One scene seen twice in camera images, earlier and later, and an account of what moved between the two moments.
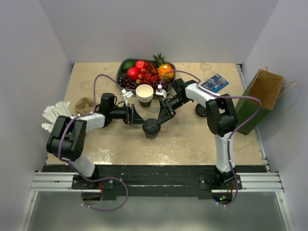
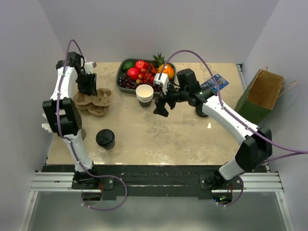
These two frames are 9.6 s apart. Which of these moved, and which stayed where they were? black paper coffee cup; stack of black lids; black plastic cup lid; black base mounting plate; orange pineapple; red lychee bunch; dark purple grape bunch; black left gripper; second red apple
Moved: black plastic cup lid; black left gripper; black paper coffee cup
Stayed: stack of black lids; red lychee bunch; black base mounting plate; second red apple; orange pineapple; dark purple grape bunch
